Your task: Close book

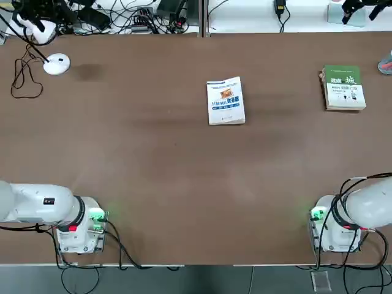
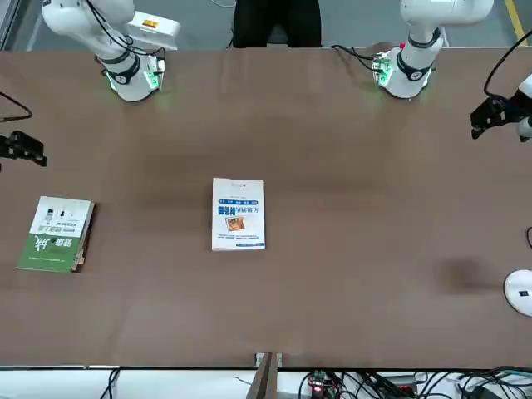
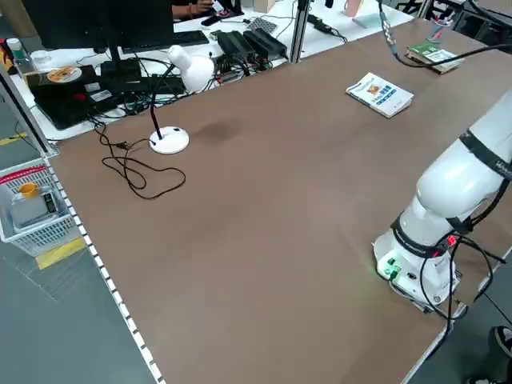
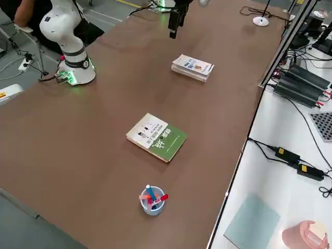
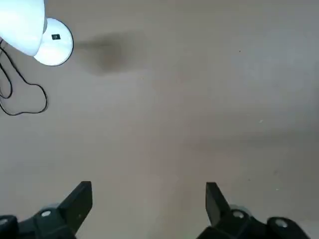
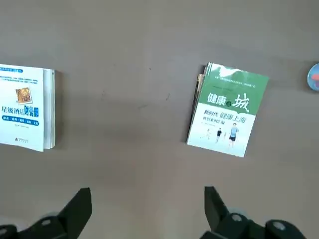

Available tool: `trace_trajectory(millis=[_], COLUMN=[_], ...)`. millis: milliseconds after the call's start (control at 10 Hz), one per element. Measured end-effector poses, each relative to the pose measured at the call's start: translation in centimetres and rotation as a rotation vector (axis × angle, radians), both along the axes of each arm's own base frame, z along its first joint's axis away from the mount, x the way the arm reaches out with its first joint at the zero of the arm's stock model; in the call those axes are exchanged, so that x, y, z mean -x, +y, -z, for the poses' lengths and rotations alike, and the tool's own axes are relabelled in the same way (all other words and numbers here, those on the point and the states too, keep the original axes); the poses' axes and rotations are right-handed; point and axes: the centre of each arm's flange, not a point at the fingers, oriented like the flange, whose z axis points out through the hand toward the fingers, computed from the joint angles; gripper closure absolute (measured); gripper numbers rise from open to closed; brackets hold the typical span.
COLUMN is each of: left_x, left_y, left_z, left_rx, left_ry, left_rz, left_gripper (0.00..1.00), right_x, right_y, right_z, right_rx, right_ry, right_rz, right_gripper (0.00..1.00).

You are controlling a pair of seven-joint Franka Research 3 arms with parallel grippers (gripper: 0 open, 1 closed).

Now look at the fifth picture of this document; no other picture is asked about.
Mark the black lamp cable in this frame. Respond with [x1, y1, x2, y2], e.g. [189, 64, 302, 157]
[0, 39, 48, 117]

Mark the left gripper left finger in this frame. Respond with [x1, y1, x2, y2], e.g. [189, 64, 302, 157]
[0, 181, 93, 239]

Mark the white desk lamp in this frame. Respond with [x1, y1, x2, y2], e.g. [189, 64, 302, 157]
[0, 0, 74, 67]

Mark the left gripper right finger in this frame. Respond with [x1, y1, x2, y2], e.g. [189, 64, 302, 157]
[198, 182, 313, 239]

